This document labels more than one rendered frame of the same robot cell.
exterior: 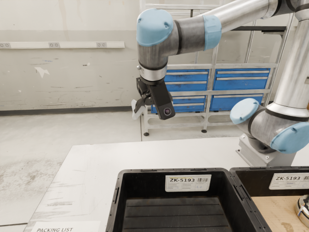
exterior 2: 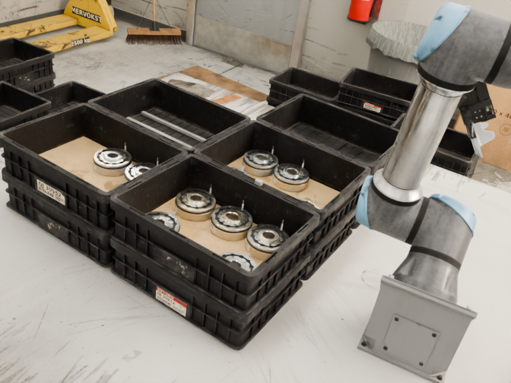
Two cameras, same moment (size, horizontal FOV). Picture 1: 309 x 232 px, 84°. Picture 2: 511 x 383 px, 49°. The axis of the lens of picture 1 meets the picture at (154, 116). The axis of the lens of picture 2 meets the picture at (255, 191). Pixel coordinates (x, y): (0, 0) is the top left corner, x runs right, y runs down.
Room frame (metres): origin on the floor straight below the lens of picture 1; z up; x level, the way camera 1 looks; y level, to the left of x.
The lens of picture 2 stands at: (0.79, -1.53, 1.67)
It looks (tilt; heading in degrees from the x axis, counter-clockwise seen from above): 33 degrees down; 120
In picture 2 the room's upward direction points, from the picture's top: 9 degrees clockwise
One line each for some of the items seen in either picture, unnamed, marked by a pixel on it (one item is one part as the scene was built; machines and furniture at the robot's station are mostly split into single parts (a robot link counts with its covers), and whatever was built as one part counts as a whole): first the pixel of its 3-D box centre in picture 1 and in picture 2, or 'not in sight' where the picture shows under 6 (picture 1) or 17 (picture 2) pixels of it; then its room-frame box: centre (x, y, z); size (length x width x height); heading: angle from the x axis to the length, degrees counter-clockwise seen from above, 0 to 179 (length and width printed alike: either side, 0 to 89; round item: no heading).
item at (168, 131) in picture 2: not in sight; (169, 128); (-0.22, -0.37, 0.87); 0.40 x 0.30 x 0.11; 2
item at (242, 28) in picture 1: (230, 29); not in sight; (2.40, -0.94, 1.32); 1.20 x 0.45 x 0.06; 96
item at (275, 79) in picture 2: not in sight; (305, 109); (-0.57, 1.23, 0.31); 0.40 x 0.30 x 0.34; 6
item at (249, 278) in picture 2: not in sight; (217, 210); (0.19, -0.66, 0.92); 0.40 x 0.30 x 0.02; 2
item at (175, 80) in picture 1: (179, 92); not in sight; (2.11, -0.31, 0.60); 0.72 x 0.03 x 0.56; 96
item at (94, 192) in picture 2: not in sight; (93, 147); (-0.21, -0.67, 0.92); 0.40 x 0.30 x 0.02; 2
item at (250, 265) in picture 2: not in sight; (233, 267); (0.30, -0.73, 0.86); 0.10 x 0.10 x 0.01
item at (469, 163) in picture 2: not in sight; (420, 177); (0.27, 0.91, 0.37); 0.40 x 0.30 x 0.45; 5
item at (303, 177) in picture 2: not in sight; (291, 173); (0.18, -0.29, 0.86); 0.10 x 0.10 x 0.01
